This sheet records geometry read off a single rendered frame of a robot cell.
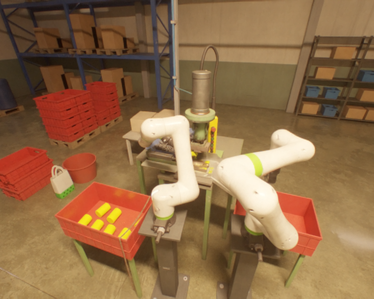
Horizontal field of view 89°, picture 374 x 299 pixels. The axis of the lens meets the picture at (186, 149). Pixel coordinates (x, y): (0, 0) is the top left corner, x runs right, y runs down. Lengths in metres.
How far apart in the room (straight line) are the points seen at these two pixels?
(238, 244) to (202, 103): 0.88
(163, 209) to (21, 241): 2.06
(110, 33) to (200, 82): 5.59
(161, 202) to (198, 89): 0.73
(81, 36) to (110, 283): 6.61
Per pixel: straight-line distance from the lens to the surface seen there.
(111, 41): 6.72
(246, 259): 1.43
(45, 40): 8.58
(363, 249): 2.96
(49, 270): 2.55
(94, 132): 4.84
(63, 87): 9.19
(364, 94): 6.72
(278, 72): 6.55
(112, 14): 8.12
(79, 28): 7.43
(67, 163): 3.52
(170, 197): 1.14
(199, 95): 1.30
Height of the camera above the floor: 1.93
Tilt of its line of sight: 30 degrees down
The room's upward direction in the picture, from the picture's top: straight up
